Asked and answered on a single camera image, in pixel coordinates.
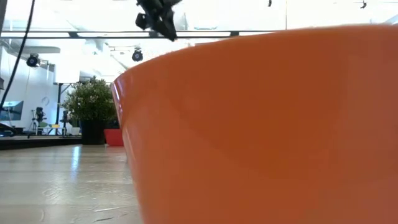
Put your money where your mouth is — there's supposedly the black support pillar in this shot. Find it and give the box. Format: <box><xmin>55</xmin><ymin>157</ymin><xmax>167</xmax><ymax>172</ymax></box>
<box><xmin>55</xmin><ymin>83</ymin><xmax>63</xmax><ymax>118</ymax></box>

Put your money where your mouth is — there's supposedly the black ceiling track beam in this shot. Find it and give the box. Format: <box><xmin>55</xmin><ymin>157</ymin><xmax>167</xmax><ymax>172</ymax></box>
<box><xmin>0</xmin><ymin>30</ymin><xmax>280</xmax><ymax>40</ymax></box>

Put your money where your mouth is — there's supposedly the grey ceiling duct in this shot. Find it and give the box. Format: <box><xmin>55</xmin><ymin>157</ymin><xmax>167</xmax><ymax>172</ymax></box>
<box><xmin>18</xmin><ymin>45</ymin><xmax>61</xmax><ymax>55</ymax></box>

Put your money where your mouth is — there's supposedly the black plant pot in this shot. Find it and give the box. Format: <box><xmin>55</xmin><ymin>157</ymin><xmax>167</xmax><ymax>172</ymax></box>
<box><xmin>80</xmin><ymin>119</ymin><xmax>108</xmax><ymax>146</ymax></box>

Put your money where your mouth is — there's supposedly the white background table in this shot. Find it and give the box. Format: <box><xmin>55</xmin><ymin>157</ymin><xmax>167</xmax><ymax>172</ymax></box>
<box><xmin>35</xmin><ymin>126</ymin><xmax>68</xmax><ymax>136</ymax></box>

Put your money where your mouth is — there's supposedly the background monitor screen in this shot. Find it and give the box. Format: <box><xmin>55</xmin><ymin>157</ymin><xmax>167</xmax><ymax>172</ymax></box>
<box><xmin>0</xmin><ymin>100</ymin><xmax>24</xmax><ymax>122</ymax></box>

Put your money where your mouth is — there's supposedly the red box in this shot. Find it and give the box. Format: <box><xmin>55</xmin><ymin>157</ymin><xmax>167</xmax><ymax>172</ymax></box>
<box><xmin>103</xmin><ymin>128</ymin><xmax>124</xmax><ymax>147</ymax></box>

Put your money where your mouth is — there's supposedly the green bushy plant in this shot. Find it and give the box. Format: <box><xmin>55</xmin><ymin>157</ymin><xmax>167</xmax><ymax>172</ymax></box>
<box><xmin>60</xmin><ymin>76</ymin><xmax>118</xmax><ymax>123</ymax></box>

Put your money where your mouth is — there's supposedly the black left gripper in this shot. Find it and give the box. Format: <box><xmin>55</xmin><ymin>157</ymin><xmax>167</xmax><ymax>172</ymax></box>
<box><xmin>135</xmin><ymin>0</ymin><xmax>183</xmax><ymax>42</ymax></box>

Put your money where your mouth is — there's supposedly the dark low platform edge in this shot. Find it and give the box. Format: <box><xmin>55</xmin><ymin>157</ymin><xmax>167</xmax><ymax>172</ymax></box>
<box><xmin>0</xmin><ymin>136</ymin><xmax>83</xmax><ymax>151</ymax></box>

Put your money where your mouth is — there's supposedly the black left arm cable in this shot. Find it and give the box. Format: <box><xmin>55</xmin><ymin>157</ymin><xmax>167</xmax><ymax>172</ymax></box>
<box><xmin>0</xmin><ymin>0</ymin><xmax>36</xmax><ymax>111</ymax></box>

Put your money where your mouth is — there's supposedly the orange mini bowl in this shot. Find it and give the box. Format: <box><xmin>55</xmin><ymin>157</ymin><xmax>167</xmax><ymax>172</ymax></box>
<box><xmin>111</xmin><ymin>24</ymin><xmax>398</xmax><ymax>224</ymax></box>

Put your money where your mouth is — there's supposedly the black ceiling spotlight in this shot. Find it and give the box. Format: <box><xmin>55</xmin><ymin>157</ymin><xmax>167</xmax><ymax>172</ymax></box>
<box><xmin>131</xmin><ymin>48</ymin><xmax>144</xmax><ymax>63</ymax></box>
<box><xmin>25</xmin><ymin>53</ymin><xmax>42</xmax><ymax>68</ymax></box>

